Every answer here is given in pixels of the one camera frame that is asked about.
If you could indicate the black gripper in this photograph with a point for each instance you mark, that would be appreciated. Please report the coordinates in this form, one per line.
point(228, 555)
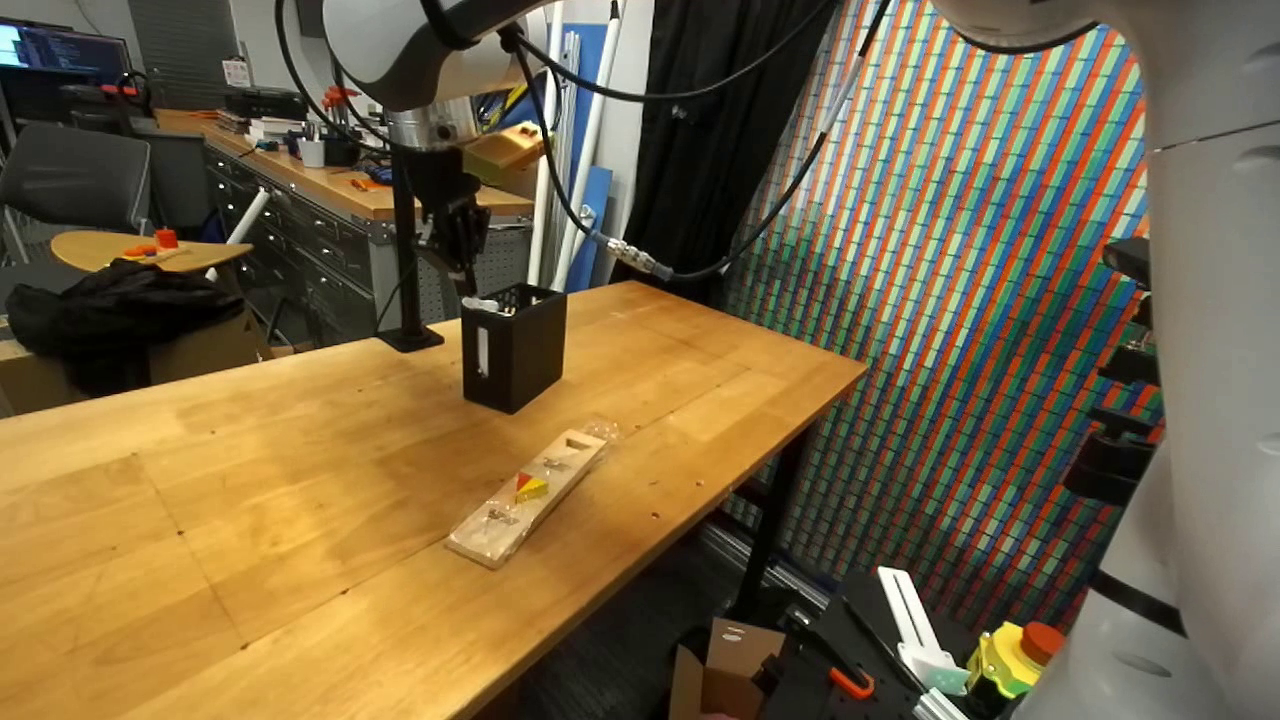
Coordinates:
point(454, 186)

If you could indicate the black perforated box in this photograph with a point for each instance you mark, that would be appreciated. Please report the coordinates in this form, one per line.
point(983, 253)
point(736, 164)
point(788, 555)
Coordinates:
point(524, 352)

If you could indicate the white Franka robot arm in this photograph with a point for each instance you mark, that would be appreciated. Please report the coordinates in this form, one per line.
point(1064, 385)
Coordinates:
point(1212, 401)

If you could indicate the small orange object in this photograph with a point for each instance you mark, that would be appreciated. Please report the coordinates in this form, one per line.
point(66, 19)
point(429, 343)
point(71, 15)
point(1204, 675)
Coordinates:
point(163, 242)

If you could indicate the black upright pole stand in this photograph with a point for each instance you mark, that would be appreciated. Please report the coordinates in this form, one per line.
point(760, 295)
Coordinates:
point(406, 286)

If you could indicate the white pole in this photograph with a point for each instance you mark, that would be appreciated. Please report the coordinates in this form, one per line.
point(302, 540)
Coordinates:
point(541, 225)

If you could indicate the blue panel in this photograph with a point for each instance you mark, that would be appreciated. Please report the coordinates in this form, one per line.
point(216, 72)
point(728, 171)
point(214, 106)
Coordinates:
point(589, 202)

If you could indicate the wooden workbench with drawers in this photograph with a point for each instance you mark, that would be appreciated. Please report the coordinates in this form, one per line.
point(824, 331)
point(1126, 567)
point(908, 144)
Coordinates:
point(335, 202)

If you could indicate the red tool on stand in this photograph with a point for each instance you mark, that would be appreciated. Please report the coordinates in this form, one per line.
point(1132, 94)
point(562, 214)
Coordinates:
point(339, 126)

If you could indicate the black flat device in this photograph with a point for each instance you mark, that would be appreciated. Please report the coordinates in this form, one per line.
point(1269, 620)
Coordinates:
point(267, 103)

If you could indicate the black curtain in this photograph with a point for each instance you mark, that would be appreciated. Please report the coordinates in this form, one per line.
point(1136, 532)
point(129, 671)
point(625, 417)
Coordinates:
point(693, 144)

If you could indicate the wooden puzzle board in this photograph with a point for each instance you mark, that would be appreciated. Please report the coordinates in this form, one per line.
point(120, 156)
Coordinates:
point(524, 496)

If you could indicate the black bag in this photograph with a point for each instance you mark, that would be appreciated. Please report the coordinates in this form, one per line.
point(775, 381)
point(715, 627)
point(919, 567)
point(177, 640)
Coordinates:
point(120, 313)

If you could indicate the round wooden side table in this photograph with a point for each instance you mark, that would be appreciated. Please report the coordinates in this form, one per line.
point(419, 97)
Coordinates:
point(95, 250)

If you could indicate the grey office chair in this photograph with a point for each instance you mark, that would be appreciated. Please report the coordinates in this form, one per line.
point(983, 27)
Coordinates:
point(73, 175)

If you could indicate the black table leg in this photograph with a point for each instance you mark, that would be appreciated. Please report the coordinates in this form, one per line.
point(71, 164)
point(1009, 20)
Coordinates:
point(775, 532)

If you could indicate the computer monitor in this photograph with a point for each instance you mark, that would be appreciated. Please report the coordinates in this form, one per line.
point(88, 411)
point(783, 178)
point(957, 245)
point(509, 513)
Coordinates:
point(61, 50)

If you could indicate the small cardboard box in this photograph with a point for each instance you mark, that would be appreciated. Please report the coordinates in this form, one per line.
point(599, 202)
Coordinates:
point(727, 652)

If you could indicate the yellow red emergency stop button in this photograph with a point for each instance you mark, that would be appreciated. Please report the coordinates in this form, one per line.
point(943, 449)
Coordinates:
point(1004, 661)

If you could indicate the tan wrist camera box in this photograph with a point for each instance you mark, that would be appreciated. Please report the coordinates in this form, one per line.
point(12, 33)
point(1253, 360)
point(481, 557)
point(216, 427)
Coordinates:
point(507, 144)

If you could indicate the white metal bracket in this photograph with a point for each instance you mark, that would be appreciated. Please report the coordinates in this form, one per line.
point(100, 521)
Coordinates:
point(915, 627)

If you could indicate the black camera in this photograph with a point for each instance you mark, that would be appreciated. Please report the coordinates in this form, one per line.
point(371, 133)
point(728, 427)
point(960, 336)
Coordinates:
point(1128, 262)

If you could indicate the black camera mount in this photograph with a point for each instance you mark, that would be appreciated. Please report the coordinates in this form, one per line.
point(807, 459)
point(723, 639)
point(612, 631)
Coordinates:
point(1114, 461)

